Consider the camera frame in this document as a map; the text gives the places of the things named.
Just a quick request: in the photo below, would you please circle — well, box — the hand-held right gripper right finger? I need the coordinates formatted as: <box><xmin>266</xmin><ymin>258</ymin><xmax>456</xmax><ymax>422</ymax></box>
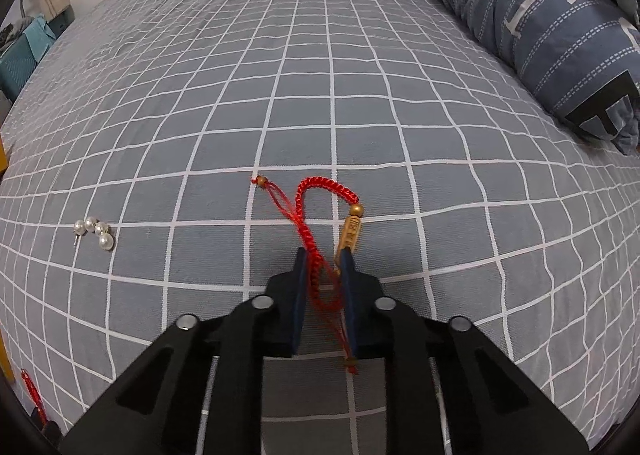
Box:
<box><xmin>340</xmin><ymin>251</ymin><xmax>590</xmax><ymax>455</ymax></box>

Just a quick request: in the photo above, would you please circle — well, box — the red cord bracelet wide gold bar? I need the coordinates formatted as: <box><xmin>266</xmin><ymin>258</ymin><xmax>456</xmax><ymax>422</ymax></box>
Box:
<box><xmin>19</xmin><ymin>369</ymin><xmax>48</xmax><ymax>428</ymax></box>

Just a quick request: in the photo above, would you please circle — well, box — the red cord bracelet slim gold tube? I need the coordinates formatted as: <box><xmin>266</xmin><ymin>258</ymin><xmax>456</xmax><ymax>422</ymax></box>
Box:
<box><xmin>251</xmin><ymin>176</ymin><xmax>365</xmax><ymax>376</ymax></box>

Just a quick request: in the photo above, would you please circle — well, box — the grey checked bed sheet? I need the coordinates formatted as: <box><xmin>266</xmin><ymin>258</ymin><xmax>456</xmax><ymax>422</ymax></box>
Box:
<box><xmin>0</xmin><ymin>0</ymin><xmax>640</xmax><ymax>452</ymax></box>

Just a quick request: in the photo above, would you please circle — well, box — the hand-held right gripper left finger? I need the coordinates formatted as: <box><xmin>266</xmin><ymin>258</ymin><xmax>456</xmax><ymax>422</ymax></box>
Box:
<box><xmin>60</xmin><ymin>247</ymin><xmax>308</xmax><ymax>455</ymax></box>

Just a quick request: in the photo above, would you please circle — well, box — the blue grey folded quilt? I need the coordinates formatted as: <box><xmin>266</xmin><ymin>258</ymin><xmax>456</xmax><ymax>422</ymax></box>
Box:
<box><xmin>378</xmin><ymin>0</ymin><xmax>640</xmax><ymax>156</ymax></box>

